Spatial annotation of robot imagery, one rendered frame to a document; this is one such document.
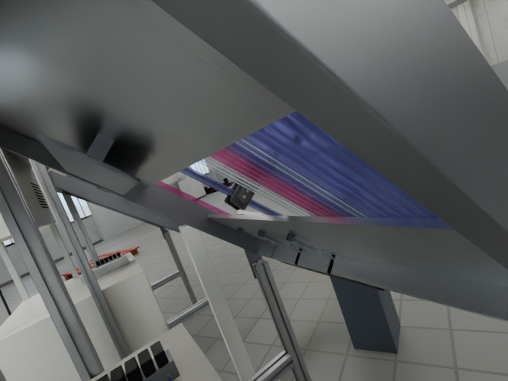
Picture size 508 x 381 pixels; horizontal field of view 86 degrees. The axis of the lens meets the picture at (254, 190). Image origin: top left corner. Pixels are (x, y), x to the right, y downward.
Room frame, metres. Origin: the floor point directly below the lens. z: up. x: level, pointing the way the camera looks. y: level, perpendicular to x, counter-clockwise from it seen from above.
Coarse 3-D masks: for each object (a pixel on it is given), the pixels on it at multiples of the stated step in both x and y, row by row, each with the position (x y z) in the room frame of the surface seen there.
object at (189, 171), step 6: (186, 168) 0.43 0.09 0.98; (186, 174) 0.43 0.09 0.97; (192, 174) 0.43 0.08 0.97; (198, 174) 0.44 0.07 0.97; (198, 180) 0.44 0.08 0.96; (204, 180) 0.44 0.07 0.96; (210, 180) 0.44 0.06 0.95; (210, 186) 0.45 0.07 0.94; (216, 186) 0.45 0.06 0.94; (222, 186) 0.45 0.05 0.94; (222, 192) 0.46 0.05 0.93; (228, 192) 0.45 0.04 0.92; (252, 204) 0.47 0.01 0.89; (258, 204) 0.48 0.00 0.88; (258, 210) 0.49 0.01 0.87; (264, 210) 0.48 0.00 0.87; (270, 210) 0.49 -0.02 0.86
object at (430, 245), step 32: (224, 224) 0.75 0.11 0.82; (256, 224) 0.55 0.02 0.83; (288, 224) 0.44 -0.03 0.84; (320, 224) 0.36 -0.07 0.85; (352, 224) 0.31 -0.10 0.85; (384, 224) 0.27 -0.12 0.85; (416, 224) 0.25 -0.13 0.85; (352, 256) 0.49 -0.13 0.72; (384, 256) 0.40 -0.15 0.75; (416, 256) 0.33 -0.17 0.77; (448, 256) 0.28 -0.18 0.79; (480, 256) 0.25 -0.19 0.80
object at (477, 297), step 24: (312, 264) 0.59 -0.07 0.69; (336, 264) 0.53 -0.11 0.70; (360, 264) 0.48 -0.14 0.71; (384, 264) 0.45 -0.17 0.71; (384, 288) 0.42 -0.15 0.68; (408, 288) 0.39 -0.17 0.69; (432, 288) 0.37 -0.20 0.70; (456, 288) 0.34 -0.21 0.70; (480, 288) 0.32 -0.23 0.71; (504, 288) 0.30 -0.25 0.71; (480, 312) 0.31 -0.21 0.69; (504, 312) 0.29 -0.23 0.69
